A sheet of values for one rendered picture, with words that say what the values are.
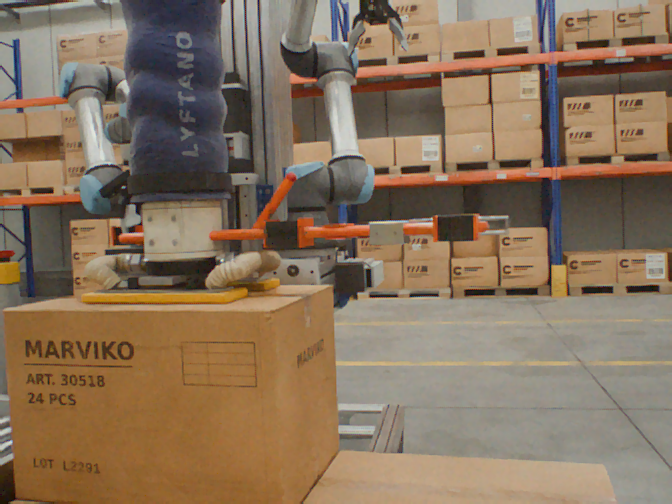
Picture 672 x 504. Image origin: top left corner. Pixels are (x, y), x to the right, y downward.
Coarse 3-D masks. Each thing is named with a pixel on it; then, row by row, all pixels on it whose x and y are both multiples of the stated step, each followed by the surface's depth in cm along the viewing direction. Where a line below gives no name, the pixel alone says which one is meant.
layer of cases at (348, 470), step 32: (320, 480) 139; (352, 480) 138; (384, 480) 137; (416, 480) 136; (448, 480) 136; (480, 480) 135; (512, 480) 134; (544, 480) 133; (576, 480) 133; (608, 480) 132
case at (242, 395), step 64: (64, 320) 129; (128, 320) 125; (192, 320) 121; (256, 320) 118; (320, 320) 144; (64, 384) 130; (128, 384) 126; (192, 384) 122; (256, 384) 119; (320, 384) 143; (64, 448) 131; (128, 448) 127; (192, 448) 123; (256, 448) 119; (320, 448) 142
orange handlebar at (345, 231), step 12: (312, 228) 133; (324, 228) 132; (336, 228) 131; (348, 228) 130; (360, 228) 130; (408, 228) 127; (420, 228) 126; (432, 228) 126; (480, 228) 123; (120, 240) 146; (132, 240) 145; (216, 240) 139
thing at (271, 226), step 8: (264, 224) 134; (272, 224) 133; (280, 224) 132; (288, 224) 132; (296, 224) 132; (304, 224) 134; (312, 224) 139; (264, 232) 134; (272, 232) 134; (280, 232) 133; (288, 232) 133; (296, 232) 132; (264, 240) 134; (272, 240) 133; (280, 240) 133; (288, 240) 132; (296, 240) 132; (304, 240) 134; (312, 240) 139
